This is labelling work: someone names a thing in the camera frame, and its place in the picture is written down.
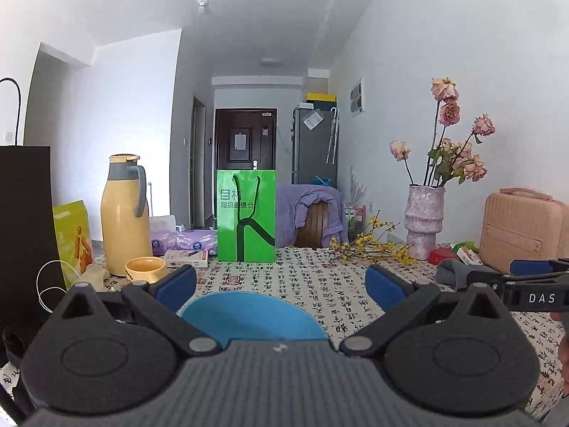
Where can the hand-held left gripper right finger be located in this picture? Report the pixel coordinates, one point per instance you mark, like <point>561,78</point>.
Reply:
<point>386,287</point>

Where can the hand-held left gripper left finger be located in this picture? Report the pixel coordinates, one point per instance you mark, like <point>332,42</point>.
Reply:
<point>178,287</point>

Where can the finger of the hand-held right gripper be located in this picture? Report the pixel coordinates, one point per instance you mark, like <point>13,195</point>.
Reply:
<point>531,267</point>
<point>489,281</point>

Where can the blue bowl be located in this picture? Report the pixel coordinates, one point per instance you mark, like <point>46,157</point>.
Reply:
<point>249,316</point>

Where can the person's right hand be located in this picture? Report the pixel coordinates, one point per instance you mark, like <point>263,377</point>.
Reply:
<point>564,364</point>

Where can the small white carton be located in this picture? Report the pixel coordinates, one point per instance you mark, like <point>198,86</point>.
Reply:
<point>186,258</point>

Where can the green white packet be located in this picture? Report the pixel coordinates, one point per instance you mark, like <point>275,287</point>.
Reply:
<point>469,254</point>

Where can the grey cloth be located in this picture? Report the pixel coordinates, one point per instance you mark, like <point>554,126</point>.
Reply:
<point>453,273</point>

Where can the yellow cup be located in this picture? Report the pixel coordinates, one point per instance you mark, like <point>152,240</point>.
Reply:
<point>144,269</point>

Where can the pink hard case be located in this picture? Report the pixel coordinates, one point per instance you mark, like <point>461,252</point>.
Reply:
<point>520,231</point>

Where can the yellow flower branch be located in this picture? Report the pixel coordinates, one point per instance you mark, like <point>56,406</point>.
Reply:
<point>369,247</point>

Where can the purple tissue pack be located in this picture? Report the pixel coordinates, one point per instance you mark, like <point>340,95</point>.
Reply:
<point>191,240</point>

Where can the red box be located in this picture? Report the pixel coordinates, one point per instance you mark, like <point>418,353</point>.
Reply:
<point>442,256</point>

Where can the pink textured vase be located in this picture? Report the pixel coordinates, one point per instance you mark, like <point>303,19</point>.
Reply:
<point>424,222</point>

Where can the yellow thermos jug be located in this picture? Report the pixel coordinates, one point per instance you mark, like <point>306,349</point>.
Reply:
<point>124,222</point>

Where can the wooden chair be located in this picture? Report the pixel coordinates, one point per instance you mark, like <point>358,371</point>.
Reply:
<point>313,227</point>

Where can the green paper bag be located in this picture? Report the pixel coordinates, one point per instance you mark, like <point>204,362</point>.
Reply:
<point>246,204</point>

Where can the yellow snack box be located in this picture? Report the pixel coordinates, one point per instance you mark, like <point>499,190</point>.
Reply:
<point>73,240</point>

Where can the chair with purple cover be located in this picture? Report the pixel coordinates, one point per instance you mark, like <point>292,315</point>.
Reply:
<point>289,213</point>

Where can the grey refrigerator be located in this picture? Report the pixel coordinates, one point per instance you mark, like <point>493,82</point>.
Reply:
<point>313,151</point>

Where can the white umbrella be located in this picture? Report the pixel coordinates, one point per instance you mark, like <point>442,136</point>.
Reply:
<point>332,138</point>

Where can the black paper bag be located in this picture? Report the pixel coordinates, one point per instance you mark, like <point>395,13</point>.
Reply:
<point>26,231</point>

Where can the dark brown door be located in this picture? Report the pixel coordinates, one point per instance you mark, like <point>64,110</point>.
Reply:
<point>244,133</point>

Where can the dried pink roses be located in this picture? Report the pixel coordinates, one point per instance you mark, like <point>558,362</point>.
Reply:
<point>449,113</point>

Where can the white box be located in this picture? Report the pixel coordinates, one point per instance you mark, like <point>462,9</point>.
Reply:
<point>318,81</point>

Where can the ceiling sprinkler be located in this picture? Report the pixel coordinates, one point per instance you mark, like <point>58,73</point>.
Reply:
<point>203,4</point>

